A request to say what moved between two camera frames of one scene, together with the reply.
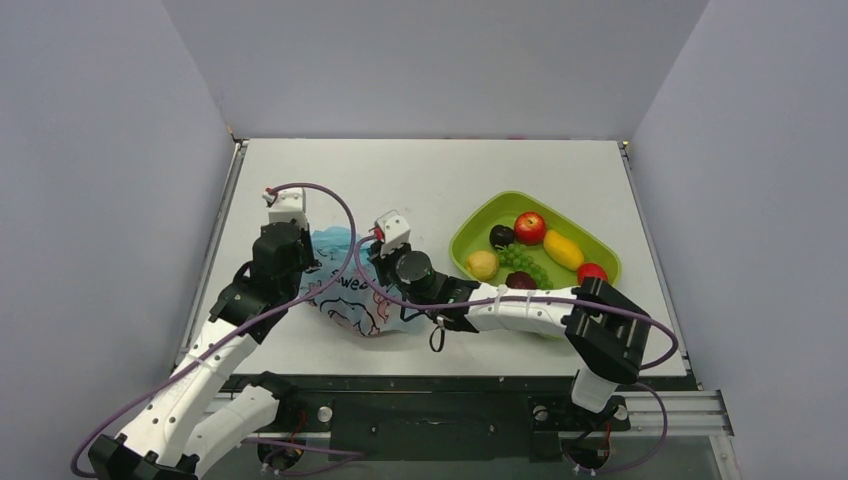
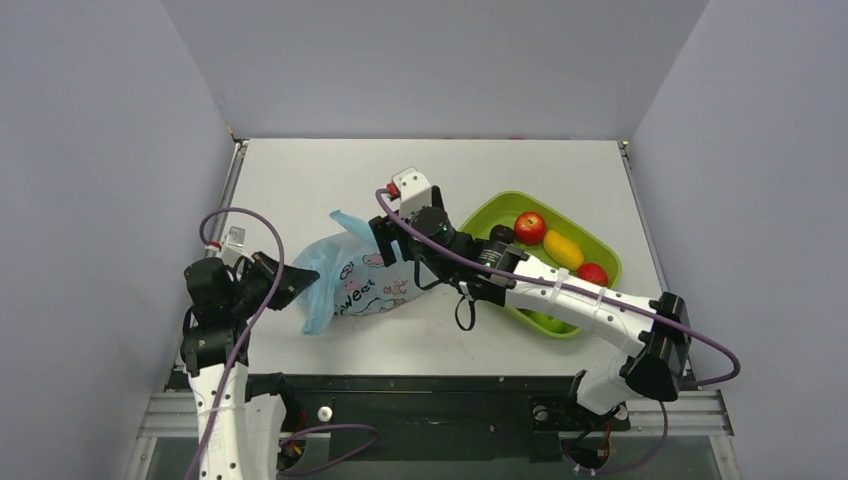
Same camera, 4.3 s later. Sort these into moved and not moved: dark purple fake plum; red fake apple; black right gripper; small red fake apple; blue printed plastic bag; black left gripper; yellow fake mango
Moved: black right gripper; black left gripper; blue printed plastic bag
Not moved: red fake apple; dark purple fake plum; yellow fake mango; small red fake apple
